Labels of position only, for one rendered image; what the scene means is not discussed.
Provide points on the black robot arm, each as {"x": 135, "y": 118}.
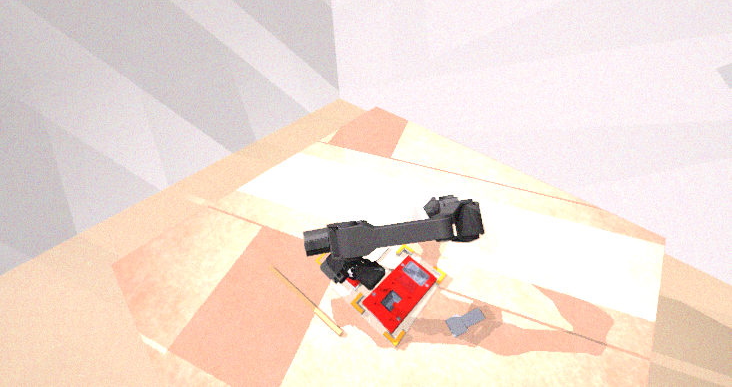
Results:
{"x": 350, "y": 241}

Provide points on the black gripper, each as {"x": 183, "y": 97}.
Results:
{"x": 368, "y": 273}

